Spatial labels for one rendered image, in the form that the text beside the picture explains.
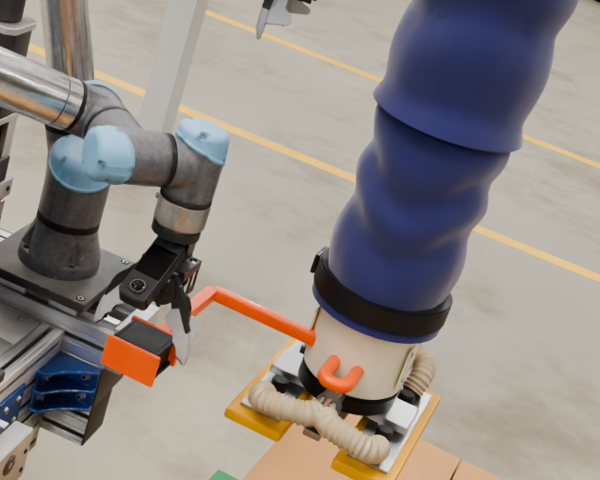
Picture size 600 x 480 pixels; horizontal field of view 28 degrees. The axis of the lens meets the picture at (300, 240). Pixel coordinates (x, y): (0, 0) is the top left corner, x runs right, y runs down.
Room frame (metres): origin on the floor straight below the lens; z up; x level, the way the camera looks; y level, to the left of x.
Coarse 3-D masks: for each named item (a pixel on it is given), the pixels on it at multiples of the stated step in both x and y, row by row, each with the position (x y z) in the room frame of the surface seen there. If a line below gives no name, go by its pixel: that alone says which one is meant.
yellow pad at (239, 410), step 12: (300, 348) 1.84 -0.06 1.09; (264, 372) 1.76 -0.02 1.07; (252, 384) 1.71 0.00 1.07; (276, 384) 1.69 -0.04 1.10; (288, 384) 1.71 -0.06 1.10; (240, 396) 1.67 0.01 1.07; (300, 396) 1.73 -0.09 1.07; (312, 396) 1.75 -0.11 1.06; (228, 408) 1.62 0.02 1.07; (240, 408) 1.63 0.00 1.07; (240, 420) 1.61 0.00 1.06; (252, 420) 1.61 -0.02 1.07; (264, 420) 1.62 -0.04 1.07; (276, 420) 1.63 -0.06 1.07; (264, 432) 1.61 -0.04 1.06; (276, 432) 1.60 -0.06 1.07
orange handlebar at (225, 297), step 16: (208, 288) 1.76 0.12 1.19; (192, 304) 1.69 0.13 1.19; (208, 304) 1.73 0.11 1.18; (224, 304) 1.75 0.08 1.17; (240, 304) 1.75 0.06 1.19; (256, 304) 1.76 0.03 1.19; (256, 320) 1.74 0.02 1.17; (272, 320) 1.74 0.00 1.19; (288, 320) 1.74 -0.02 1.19; (304, 336) 1.72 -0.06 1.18; (320, 368) 1.63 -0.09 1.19; (336, 368) 1.66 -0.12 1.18; (352, 368) 1.66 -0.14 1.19; (336, 384) 1.60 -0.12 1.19; (352, 384) 1.62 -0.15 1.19
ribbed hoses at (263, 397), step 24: (432, 360) 1.90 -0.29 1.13; (264, 384) 1.63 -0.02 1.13; (408, 384) 1.84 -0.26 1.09; (264, 408) 1.58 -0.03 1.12; (288, 408) 1.58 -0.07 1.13; (312, 408) 1.59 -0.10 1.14; (336, 432) 1.56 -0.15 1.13; (360, 432) 1.57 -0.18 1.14; (360, 456) 1.55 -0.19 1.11; (384, 456) 1.57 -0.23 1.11
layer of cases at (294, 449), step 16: (352, 416) 2.60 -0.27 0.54; (288, 432) 2.43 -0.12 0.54; (272, 448) 2.35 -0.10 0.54; (288, 448) 2.37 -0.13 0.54; (304, 448) 2.39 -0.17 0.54; (320, 448) 2.41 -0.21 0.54; (336, 448) 2.44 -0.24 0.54; (416, 448) 2.55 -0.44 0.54; (432, 448) 2.58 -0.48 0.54; (256, 464) 2.27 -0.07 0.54; (272, 464) 2.29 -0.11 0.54; (288, 464) 2.31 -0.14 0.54; (304, 464) 2.33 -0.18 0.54; (320, 464) 2.35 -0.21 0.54; (416, 464) 2.48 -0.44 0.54; (432, 464) 2.51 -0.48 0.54; (448, 464) 2.53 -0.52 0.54; (464, 464) 2.55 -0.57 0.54
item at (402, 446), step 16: (416, 400) 1.83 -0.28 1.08; (432, 400) 1.86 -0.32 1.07; (416, 416) 1.78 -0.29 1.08; (368, 432) 1.68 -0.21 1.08; (384, 432) 1.65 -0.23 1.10; (416, 432) 1.74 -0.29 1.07; (400, 448) 1.67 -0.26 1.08; (336, 464) 1.58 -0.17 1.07; (352, 464) 1.58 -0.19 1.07; (368, 464) 1.59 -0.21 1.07; (384, 464) 1.60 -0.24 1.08; (400, 464) 1.63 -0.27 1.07
